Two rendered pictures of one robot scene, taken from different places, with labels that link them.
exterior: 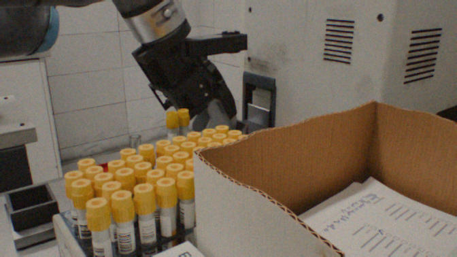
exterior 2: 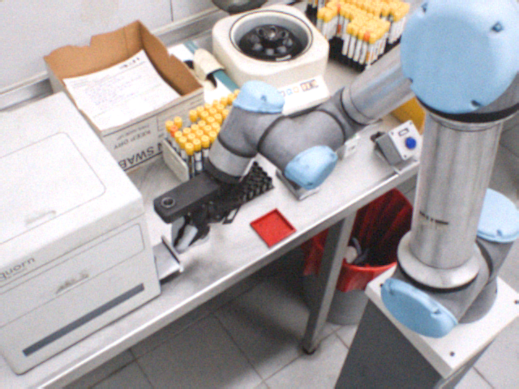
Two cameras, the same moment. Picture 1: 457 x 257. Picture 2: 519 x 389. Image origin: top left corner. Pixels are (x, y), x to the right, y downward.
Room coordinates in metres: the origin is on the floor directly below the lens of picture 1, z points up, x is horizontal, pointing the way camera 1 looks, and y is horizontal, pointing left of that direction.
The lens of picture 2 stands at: (1.20, 0.13, 1.85)
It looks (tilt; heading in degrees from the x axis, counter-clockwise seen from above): 52 degrees down; 178
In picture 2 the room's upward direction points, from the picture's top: 4 degrees clockwise
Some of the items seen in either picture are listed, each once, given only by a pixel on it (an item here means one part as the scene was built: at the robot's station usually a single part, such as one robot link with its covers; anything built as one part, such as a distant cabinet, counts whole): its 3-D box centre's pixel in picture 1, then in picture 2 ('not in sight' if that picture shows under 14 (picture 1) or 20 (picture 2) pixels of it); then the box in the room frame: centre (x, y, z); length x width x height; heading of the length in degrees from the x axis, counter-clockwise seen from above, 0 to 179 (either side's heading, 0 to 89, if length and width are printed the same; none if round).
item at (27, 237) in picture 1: (32, 210); (298, 176); (0.39, 0.23, 0.89); 0.09 x 0.05 x 0.04; 35
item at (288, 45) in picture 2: not in sight; (270, 45); (0.04, 0.17, 0.97); 0.15 x 0.15 x 0.07
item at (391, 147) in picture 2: not in sight; (394, 138); (0.29, 0.45, 0.92); 0.13 x 0.07 x 0.08; 37
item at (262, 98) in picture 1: (269, 104); not in sight; (0.65, -0.07, 0.95); 0.05 x 0.04 x 0.06; 37
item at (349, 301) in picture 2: not in sight; (346, 258); (0.16, 0.46, 0.22); 0.38 x 0.37 x 0.44; 127
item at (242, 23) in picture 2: not in sight; (272, 59); (0.05, 0.17, 0.94); 0.30 x 0.24 x 0.12; 28
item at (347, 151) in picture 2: not in sight; (344, 141); (0.29, 0.34, 0.91); 0.05 x 0.04 x 0.07; 37
